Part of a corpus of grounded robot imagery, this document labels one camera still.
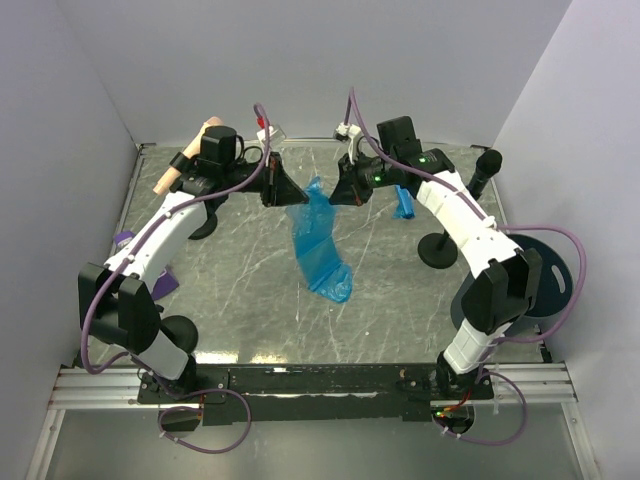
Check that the black right mic stand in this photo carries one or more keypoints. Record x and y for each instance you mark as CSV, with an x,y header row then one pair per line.
x,y
437,250

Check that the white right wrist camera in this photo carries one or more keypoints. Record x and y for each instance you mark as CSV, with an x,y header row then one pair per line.
x,y
351,135

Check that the dark blue trash bin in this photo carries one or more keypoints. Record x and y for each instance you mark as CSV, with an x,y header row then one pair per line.
x,y
545,280

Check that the black microphone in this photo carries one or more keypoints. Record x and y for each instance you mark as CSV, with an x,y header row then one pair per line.
x,y
487,166

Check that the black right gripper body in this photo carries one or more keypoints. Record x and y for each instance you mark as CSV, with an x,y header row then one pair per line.
x,y
380,175

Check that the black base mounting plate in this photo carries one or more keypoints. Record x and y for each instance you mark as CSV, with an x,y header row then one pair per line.
x,y
226,394

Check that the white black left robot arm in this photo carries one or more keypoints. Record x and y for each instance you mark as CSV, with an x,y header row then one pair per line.
x,y
115,297

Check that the blue detached trash bag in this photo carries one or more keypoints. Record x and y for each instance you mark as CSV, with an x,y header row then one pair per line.
x,y
324,271

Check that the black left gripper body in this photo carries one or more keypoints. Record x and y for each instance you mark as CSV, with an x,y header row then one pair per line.
x,y
247,178

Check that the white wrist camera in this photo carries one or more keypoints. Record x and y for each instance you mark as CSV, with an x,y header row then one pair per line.
x,y
351,135
272,136

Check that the beige microphone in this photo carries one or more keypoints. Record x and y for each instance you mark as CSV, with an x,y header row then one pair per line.
x,y
183,159

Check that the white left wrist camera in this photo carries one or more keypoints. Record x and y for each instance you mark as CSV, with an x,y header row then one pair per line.
x,y
272,136

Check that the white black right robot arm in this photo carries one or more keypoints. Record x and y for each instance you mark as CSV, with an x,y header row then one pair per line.
x,y
434,182

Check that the aluminium rail frame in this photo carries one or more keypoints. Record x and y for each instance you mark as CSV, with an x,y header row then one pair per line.
x,y
118,388

